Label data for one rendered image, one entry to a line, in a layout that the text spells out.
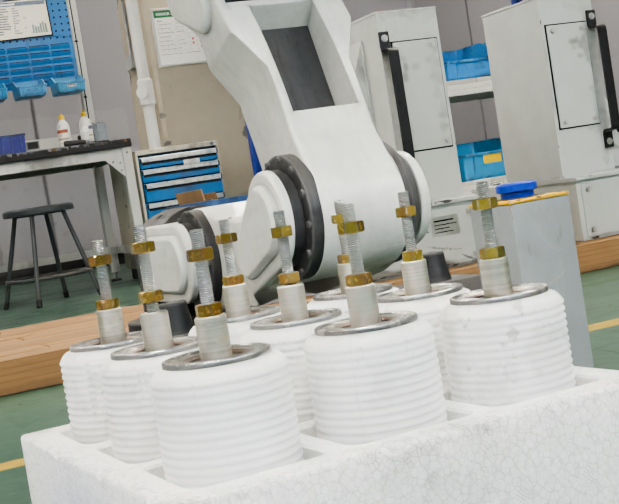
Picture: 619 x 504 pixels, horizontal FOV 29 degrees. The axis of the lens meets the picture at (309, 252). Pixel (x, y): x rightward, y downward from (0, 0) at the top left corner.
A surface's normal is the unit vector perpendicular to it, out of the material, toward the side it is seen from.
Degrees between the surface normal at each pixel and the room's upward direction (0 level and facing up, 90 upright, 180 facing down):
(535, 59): 90
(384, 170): 62
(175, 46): 90
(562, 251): 90
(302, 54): 68
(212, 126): 90
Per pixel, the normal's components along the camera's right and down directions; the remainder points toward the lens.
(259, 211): -0.90, 0.17
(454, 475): 0.44, -0.02
